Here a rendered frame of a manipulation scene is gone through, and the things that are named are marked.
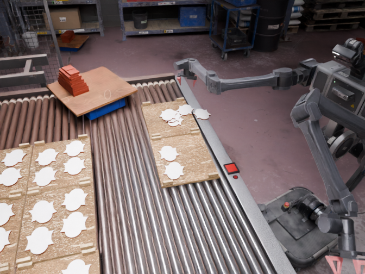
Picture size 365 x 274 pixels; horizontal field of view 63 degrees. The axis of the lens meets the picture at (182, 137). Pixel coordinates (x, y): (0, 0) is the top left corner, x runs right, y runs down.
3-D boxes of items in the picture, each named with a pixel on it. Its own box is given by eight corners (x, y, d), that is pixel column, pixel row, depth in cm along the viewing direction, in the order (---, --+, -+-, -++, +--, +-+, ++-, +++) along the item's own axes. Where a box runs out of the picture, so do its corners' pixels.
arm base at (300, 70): (307, 87, 165) (313, 67, 158) (296, 91, 162) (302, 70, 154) (295, 80, 171) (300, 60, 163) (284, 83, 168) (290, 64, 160)
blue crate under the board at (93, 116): (105, 89, 247) (104, 79, 241) (126, 105, 230) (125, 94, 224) (70, 103, 231) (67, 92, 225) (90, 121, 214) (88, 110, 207)
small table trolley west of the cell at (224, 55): (237, 42, 559) (244, -11, 500) (252, 60, 501) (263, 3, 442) (205, 43, 549) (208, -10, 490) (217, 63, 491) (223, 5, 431)
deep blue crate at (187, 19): (201, 19, 610) (203, 0, 586) (205, 26, 579) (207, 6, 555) (177, 19, 604) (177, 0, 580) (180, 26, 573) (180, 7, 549)
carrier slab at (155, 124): (184, 101, 237) (184, 99, 235) (200, 133, 206) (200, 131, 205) (140, 106, 229) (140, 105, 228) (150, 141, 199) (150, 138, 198)
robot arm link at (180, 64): (197, 72, 200) (196, 59, 196) (182, 75, 196) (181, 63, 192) (188, 68, 210) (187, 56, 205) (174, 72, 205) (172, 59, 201)
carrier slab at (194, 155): (200, 134, 205) (200, 132, 204) (219, 178, 175) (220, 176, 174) (150, 141, 198) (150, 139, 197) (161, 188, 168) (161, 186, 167)
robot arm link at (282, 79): (298, 83, 161) (299, 74, 158) (285, 88, 157) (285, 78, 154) (285, 79, 168) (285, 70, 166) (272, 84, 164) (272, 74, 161)
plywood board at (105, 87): (103, 68, 255) (103, 66, 253) (137, 91, 227) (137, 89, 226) (46, 87, 229) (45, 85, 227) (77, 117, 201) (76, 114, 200)
